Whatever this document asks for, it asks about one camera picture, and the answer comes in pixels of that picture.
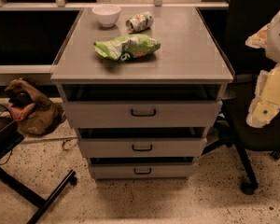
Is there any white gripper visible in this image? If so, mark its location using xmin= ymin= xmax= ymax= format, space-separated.
xmin=246 ymin=63 xmax=280 ymax=128

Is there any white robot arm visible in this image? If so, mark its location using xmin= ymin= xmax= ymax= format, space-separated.
xmin=245 ymin=10 xmax=280 ymax=128

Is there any grey drawer cabinet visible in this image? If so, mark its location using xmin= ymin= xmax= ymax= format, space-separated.
xmin=51 ymin=7 xmax=232 ymax=167

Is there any grey top drawer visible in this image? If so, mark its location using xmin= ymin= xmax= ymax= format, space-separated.
xmin=63 ymin=102 xmax=222 ymax=128

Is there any black office chair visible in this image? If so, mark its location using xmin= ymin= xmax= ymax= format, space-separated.
xmin=203 ymin=0 xmax=280 ymax=195

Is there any crushed soda can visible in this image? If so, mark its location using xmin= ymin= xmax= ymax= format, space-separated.
xmin=126 ymin=11 xmax=154 ymax=34

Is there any green chip bag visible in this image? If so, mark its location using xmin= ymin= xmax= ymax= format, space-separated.
xmin=93 ymin=34 xmax=161 ymax=62

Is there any white bowl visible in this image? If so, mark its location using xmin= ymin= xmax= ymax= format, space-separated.
xmin=92 ymin=4 xmax=121 ymax=27

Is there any brown backpack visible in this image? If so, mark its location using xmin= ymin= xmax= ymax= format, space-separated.
xmin=5 ymin=78 xmax=62 ymax=135

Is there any black stand with legs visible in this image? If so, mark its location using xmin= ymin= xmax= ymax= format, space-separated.
xmin=0 ymin=117 xmax=77 ymax=224

